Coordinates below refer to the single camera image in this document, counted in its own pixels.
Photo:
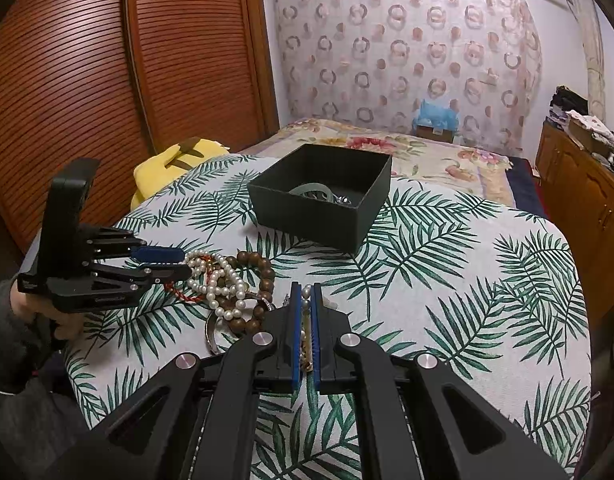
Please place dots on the person's left forearm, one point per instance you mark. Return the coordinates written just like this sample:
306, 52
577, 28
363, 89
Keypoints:
22, 385

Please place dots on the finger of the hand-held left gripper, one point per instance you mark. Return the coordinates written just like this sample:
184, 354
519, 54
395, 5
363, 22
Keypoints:
157, 254
162, 275

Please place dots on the green jade bangle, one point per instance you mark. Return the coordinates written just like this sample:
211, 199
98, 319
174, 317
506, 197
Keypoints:
312, 190

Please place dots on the dark folded clothes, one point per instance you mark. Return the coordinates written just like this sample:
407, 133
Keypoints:
567, 99

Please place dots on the wooden louvered wardrobe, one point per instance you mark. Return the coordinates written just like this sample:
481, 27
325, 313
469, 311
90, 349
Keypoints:
87, 85

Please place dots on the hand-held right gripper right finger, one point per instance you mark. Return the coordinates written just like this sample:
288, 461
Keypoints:
316, 340

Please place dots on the brown cardboard box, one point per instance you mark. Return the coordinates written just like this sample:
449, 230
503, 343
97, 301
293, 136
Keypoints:
434, 134

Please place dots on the circle-pattern curtain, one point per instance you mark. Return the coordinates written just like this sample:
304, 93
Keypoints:
387, 60

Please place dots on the black jewelry box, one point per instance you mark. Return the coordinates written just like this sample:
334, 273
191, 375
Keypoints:
307, 220

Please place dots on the navy blanket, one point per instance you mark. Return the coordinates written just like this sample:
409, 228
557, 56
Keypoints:
527, 185

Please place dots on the beige side curtain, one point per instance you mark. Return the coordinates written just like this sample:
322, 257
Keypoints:
594, 60

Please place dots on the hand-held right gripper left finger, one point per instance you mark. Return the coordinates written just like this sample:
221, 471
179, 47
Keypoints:
296, 340

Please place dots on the blue plush toy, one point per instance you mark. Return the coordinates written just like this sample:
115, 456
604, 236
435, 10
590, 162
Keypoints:
437, 115

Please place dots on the silver bangle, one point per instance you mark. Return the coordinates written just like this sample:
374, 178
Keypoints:
209, 337

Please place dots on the person's left hand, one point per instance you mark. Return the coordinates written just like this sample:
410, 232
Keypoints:
62, 324

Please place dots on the wooden cabinet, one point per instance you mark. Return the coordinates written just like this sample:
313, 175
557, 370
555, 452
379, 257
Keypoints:
587, 195

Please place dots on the yellow plush toy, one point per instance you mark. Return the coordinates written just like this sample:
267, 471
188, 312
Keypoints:
157, 170

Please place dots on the leaf-print tablecloth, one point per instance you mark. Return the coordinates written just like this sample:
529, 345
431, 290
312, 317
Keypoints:
437, 285

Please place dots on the floral bedspread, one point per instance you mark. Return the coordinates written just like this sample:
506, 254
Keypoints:
437, 160

